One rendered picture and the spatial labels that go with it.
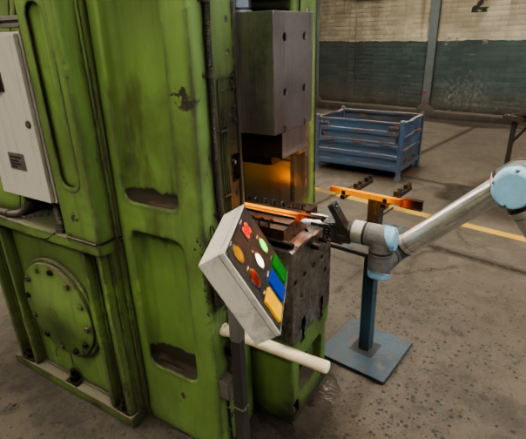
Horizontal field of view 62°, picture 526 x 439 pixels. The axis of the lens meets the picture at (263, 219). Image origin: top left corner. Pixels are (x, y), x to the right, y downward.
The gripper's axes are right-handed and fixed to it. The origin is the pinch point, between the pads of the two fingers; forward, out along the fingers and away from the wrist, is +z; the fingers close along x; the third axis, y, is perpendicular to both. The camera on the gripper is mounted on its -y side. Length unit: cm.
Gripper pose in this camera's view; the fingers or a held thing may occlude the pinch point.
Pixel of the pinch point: (306, 216)
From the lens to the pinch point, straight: 181.5
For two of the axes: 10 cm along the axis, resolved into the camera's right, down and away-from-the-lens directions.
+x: 5.2, -3.5, 7.8
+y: 0.3, 9.2, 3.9
